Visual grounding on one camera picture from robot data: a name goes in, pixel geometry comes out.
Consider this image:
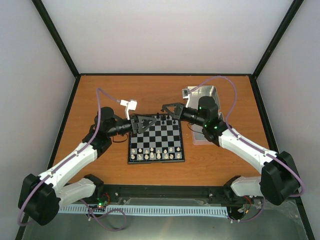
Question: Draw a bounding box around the light blue cable duct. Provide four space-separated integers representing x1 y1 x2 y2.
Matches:
58 202 229 217

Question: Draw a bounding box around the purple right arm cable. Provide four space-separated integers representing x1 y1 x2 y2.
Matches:
188 75 306 198

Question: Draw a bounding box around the black left frame post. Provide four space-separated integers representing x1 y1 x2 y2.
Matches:
32 0 80 78

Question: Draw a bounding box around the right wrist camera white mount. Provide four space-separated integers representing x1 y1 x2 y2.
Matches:
182 86 197 109

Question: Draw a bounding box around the black frame post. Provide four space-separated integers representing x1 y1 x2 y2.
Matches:
32 0 80 78
252 0 304 80

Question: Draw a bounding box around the gold metal tin lid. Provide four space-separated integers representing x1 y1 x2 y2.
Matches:
191 85 221 110

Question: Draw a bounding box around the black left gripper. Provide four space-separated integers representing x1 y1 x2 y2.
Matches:
107 113 157 137

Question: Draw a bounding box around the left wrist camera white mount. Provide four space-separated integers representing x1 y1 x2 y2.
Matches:
120 99 138 120

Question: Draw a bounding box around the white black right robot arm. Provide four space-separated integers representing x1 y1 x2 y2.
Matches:
161 96 302 206

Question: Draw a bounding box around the pink metal tin base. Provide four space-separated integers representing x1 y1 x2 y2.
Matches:
190 111 227 146

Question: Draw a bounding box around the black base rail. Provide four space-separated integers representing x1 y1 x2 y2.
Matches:
103 184 226 200

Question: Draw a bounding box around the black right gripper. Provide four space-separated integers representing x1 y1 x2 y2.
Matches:
162 103 206 127

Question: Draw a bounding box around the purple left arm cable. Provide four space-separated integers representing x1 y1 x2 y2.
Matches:
16 87 122 227

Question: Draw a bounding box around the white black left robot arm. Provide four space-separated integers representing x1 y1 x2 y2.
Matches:
18 107 156 226

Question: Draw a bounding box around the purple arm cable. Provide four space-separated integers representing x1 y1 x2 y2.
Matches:
188 75 306 198
16 87 122 227

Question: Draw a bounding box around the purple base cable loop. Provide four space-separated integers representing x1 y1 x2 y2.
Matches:
79 199 128 232

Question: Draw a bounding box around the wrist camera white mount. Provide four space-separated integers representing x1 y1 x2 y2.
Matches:
182 86 197 109
120 99 138 120

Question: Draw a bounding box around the black white chessboard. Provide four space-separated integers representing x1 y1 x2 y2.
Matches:
127 113 185 165

